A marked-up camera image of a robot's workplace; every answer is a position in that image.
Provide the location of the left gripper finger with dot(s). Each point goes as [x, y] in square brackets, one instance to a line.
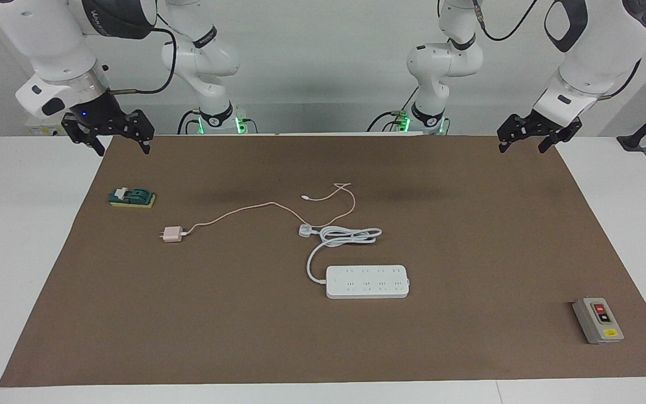
[516, 128]
[567, 133]

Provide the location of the pink charger adapter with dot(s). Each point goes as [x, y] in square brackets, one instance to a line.
[172, 234]

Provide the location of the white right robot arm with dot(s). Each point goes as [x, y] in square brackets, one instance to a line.
[59, 50]

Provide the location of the white wall socket box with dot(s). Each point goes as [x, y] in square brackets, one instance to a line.
[40, 129]

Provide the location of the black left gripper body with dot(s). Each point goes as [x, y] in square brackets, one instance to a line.
[547, 123]

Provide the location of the green knife switch block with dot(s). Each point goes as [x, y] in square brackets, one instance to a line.
[138, 196]

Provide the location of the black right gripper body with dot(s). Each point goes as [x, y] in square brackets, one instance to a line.
[98, 115]

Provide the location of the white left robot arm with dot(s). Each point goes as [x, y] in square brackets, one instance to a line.
[598, 50]

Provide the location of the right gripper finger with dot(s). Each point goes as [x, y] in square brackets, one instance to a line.
[142, 128]
[84, 139]

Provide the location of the brown table mat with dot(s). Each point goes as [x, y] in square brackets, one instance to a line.
[244, 336]

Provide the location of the white power strip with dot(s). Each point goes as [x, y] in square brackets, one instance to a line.
[368, 280]

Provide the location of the grey on-off switch box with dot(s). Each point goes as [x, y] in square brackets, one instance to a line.
[598, 322]

